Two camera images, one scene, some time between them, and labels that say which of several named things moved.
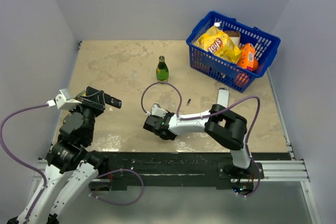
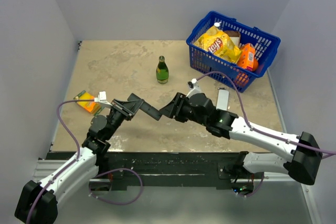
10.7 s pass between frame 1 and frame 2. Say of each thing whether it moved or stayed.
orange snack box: stayed
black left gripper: moved
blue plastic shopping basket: stayed
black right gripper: moved
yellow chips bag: stayed
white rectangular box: stayed
